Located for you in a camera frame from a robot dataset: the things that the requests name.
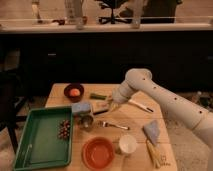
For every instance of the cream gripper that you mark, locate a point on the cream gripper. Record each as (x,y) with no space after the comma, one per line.
(115,101)

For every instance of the brown block eraser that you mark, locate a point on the brown block eraser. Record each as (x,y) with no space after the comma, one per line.
(100,108)

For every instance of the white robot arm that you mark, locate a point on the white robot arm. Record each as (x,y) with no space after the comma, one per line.
(196,118)

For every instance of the dark bowl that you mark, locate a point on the dark bowl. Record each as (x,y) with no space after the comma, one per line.
(71,86)

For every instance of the red bowl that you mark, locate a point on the red bowl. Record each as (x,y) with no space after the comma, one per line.
(97,153)

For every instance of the green pepper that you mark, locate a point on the green pepper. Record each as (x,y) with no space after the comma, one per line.
(97,96)

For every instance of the silver fork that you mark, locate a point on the silver fork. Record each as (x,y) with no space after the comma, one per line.
(107,124)

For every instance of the metal measuring cup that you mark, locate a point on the metal measuring cup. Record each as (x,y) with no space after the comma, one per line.
(86,122)

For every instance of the blue sponge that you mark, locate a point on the blue sponge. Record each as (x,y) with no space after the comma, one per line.
(81,108)

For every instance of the orange fruit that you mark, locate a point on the orange fruit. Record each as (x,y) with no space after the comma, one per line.
(74,92)

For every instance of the blue cloth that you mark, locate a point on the blue cloth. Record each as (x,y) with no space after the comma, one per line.
(152,131)

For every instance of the white cup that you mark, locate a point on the white cup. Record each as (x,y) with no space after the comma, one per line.
(127,144)

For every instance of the red grape bunch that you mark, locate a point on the red grape bunch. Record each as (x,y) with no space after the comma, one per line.
(64,129)

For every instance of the green plastic tray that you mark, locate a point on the green plastic tray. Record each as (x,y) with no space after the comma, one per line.
(39,146)

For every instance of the black office chair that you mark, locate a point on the black office chair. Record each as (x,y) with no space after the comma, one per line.
(111,5)

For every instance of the dark chair at left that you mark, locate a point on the dark chair at left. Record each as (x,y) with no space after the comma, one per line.
(13,93)

